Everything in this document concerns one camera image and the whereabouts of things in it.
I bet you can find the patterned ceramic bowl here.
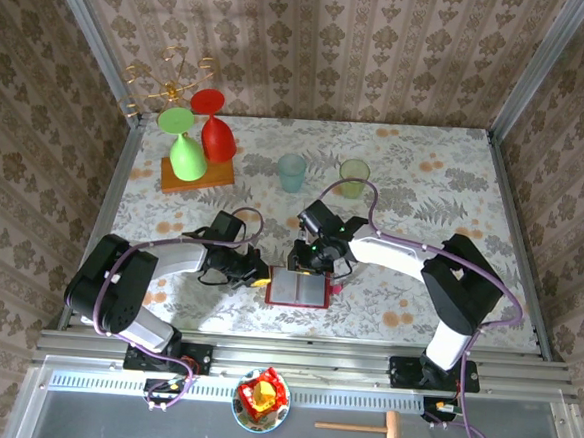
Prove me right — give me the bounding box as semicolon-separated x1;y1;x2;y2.
229;367;293;434

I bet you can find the aluminium side rail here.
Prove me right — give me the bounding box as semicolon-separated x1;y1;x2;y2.
472;134;569;363
58;111;148;337

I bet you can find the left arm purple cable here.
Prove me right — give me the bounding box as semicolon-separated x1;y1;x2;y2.
85;196;267;421

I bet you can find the black cable connector block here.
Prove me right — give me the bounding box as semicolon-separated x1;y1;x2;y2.
420;397;463;425
143;377;185;406

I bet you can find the small wooden mallet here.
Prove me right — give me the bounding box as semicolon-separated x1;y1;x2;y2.
313;405;403;438

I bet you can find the red plastic wine glass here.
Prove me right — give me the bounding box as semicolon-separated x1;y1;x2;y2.
185;87;243;165

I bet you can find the aluminium frame post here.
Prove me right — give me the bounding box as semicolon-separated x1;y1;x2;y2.
487;0;584;145
36;0;151;129

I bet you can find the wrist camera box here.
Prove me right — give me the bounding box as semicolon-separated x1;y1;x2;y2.
208;210;248;245
296;197;342;236

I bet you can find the slotted metal cable strip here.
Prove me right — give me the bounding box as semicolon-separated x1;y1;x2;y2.
48;369;424;416

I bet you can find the floral patterned tablecloth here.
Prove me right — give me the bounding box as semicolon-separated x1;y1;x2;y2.
105;105;554;356

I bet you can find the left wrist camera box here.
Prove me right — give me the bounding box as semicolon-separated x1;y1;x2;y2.
208;210;248;245

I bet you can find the long aluminium frame rail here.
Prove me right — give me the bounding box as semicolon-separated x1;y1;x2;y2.
34;328;577;403

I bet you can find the blue plastic cup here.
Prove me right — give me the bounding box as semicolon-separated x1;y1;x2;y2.
275;152;309;195

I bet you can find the green plastic wine glass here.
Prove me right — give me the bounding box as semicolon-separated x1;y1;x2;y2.
152;106;212;183

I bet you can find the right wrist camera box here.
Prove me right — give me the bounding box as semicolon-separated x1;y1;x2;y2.
296;197;342;236

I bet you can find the green plastic cup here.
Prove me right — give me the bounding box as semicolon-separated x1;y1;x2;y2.
337;157;372;201

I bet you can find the red yellow snack packet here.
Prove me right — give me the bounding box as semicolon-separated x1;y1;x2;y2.
236;365;291;423

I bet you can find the red leather card holder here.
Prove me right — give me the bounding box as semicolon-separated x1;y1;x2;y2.
264;264;345;312

